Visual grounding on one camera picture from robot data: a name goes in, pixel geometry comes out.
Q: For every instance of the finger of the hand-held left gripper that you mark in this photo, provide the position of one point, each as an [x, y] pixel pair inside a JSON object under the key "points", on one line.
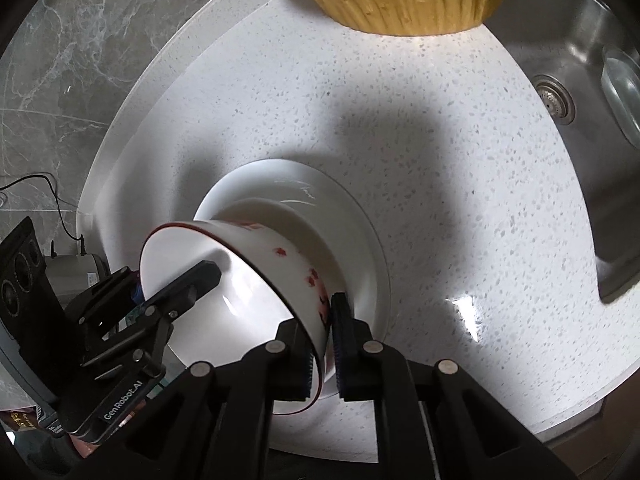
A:
{"points": [[117, 287], [197, 280]]}

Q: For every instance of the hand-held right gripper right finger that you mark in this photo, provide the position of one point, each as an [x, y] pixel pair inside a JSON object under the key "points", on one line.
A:
{"points": [[341, 347]]}

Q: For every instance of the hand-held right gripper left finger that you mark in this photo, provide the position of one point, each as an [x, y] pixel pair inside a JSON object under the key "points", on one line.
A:
{"points": [[302, 367]]}

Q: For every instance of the white bowl with red rim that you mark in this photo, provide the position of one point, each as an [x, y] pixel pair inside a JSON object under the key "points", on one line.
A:
{"points": [[225, 342]]}

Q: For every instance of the large white bowl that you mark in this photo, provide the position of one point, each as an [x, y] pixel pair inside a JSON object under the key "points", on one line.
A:
{"points": [[362, 240]]}

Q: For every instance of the small white bowl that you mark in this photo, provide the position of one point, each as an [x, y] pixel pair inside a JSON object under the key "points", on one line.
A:
{"points": [[300, 240]]}

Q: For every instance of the grey appliance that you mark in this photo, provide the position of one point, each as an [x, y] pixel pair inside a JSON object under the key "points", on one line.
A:
{"points": [[75, 270]]}

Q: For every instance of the sink drain strainer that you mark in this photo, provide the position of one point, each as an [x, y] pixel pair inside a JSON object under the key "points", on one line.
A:
{"points": [[552, 97]]}

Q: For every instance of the clear glass bowl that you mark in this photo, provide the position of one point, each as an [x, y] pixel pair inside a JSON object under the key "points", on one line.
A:
{"points": [[625, 90]]}

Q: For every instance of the steel sink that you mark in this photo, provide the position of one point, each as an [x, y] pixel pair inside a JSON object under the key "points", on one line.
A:
{"points": [[565, 35]]}

